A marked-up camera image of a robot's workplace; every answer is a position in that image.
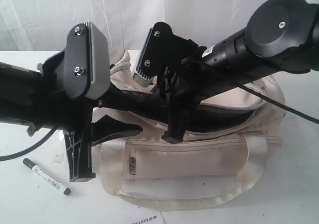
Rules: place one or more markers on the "white marker with black cap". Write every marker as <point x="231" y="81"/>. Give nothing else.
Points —
<point x="46" y="177"/>

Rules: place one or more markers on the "white backdrop curtain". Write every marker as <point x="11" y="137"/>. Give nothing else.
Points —
<point x="44" y="24"/>

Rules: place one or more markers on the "cream fabric duffel bag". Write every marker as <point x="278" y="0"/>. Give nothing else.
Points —
<point x="223" y="153"/>

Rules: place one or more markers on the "white printed paper sheet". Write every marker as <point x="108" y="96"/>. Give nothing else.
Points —
<point x="144" y="216"/>

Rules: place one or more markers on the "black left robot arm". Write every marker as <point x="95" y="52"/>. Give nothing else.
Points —
<point x="13" y="97"/>

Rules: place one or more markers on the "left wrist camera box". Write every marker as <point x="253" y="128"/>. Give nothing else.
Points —
<point x="86" y="71"/>

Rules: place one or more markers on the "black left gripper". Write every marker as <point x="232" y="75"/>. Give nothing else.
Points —
<point x="49" y="106"/>

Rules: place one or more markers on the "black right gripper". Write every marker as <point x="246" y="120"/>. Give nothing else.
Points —
<point x="174" y="80"/>

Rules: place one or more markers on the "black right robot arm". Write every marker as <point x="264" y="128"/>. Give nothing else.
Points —
<point x="281" y="35"/>

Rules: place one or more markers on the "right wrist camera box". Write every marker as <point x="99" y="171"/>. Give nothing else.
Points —
<point x="154" y="53"/>

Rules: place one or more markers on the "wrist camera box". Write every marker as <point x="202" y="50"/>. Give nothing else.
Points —
<point x="86" y="71"/>
<point x="154" y="53"/>

